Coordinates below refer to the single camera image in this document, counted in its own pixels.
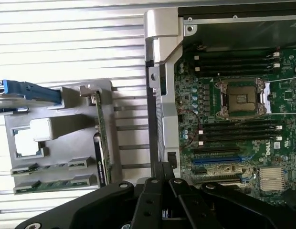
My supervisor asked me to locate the black RAM slot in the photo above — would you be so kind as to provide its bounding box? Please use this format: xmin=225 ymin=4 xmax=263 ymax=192
xmin=195 ymin=59 xmax=275 ymax=66
xmin=196 ymin=71 xmax=275 ymax=77
xmin=199 ymin=127 xmax=283 ymax=134
xmin=201 ymin=121 xmax=278 ymax=128
xmin=199 ymin=138 xmax=283 ymax=146
xmin=195 ymin=65 xmax=280 ymax=72
xmin=202 ymin=133 xmax=278 ymax=140
xmin=194 ymin=54 xmax=280 ymax=61

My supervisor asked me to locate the silver finned heat sink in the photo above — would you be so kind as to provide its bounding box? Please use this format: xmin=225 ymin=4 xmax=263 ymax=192
xmin=258 ymin=167 xmax=286 ymax=192

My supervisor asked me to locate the CPU socket with metal frame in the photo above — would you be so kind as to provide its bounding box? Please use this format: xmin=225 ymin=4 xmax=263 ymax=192
xmin=214 ymin=76 xmax=268 ymax=120

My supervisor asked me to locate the grey plastic parts rack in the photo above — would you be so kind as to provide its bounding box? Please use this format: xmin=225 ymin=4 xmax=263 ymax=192
xmin=4 ymin=79 xmax=116 ymax=194

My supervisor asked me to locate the graphics card with black edge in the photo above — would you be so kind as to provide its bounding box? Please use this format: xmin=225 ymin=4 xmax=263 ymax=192
xmin=79 ymin=85 xmax=113 ymax=186

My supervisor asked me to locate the blue expansion slot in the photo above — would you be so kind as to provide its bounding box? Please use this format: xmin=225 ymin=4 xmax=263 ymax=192
xmin=191 ymin=156 xmax=242 ymax=167

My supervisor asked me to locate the long black expansion slot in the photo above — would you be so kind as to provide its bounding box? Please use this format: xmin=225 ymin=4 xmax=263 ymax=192
xmin=193 ymin=177 xmax=242 ymax=186
xmin=192 ymin=147 xmax=242 ymax=155

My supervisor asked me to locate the silver CPU chip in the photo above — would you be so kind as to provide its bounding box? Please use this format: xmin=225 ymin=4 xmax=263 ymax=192
xmin=15 ymin=128 xmax=42 ymax=157

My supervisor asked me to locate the thin red wire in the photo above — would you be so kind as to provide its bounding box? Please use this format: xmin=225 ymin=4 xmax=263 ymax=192
xmin=177 ymin=108 xmax=204 ymax=144

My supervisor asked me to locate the green Dell motherboard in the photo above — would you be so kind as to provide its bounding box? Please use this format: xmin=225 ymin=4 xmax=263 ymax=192
xmin=174 ymin=47 xmax=296 ymax=206

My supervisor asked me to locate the green RAM stick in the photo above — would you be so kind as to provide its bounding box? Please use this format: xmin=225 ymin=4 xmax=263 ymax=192
xmin=12 ymin=163 xmax=88 ymax=174
xmin=15 ymin=178 xmax=95 ymax=191

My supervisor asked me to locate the open metal socket cover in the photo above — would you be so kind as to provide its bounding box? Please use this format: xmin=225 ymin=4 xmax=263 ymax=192
xmin=264 ymin=77 xmax=296 ymax=115

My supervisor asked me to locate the grey open PC case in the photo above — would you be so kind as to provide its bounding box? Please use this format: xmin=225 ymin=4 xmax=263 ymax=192
xmin=143 ymin=0 xmax=296 ymax=208

